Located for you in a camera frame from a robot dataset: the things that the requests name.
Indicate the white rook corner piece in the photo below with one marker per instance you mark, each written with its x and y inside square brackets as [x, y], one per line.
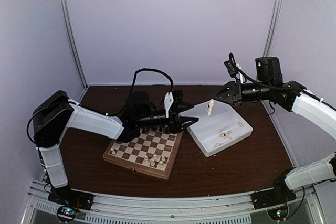
[113, 152]

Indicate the white tall piece carried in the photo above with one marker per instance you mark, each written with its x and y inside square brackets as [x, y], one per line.
[210, 107]

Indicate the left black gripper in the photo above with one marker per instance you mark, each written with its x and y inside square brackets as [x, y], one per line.
[177, 125]

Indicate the pile of white chess pieces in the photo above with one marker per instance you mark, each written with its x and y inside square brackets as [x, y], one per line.
[225, 134]

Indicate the white plastic tray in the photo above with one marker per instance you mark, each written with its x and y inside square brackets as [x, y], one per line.
[205, 131]

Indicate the wooden chess board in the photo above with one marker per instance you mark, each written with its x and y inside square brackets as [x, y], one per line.
[131, 155]

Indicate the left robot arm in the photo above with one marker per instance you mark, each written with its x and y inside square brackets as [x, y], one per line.
[59, 113]

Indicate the front aluminium rail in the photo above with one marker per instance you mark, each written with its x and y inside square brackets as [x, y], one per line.
[234, 208]

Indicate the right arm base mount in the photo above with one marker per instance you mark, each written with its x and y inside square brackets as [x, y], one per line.
[279, 194]

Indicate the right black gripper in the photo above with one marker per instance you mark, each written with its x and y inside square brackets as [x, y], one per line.
[234, 93]

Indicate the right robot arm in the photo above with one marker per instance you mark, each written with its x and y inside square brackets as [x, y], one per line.
[297, 99]

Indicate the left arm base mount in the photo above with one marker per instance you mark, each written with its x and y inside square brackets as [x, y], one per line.
[66, 196]

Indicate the right aluminium frame post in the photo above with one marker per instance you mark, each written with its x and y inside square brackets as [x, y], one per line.
[276, 9]

